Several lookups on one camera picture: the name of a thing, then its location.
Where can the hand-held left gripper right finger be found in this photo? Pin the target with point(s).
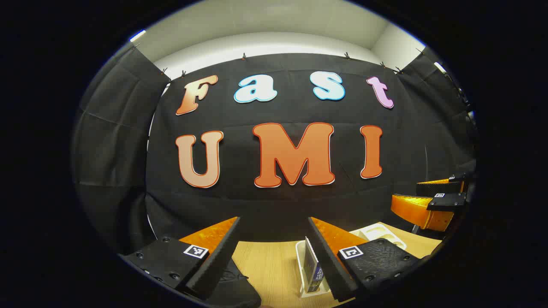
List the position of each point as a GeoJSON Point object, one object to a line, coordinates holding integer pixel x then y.
{"type": "Point", "coordinates": [332, 269]}

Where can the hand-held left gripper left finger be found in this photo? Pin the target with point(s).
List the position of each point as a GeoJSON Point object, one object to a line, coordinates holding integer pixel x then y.
{"type": "Point", "coordinates": [214, 269]}

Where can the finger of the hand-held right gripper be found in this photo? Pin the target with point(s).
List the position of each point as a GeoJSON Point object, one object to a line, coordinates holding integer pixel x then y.
{"type": "Point", "coordinates": [417, 211]}
{"type": "Point", "coordinates": [445, 187]}

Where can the blue cover book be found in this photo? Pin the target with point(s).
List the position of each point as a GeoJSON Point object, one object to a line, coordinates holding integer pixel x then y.
{"type": "Point", "coordinates": [313, 267]}

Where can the black schoolbag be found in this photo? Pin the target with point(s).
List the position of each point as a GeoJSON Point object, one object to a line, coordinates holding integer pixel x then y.
{"type": "Point", "coordinates": [233, 288]}

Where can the white bookshelf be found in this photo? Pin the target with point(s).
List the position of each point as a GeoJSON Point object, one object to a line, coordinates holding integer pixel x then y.
{"type": "Point", "coordinates": [376, 233]}

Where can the black backdrop cloth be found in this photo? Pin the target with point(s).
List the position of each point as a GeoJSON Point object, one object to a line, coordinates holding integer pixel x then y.
{"type": "Point", "coordinates": [239, 201]}

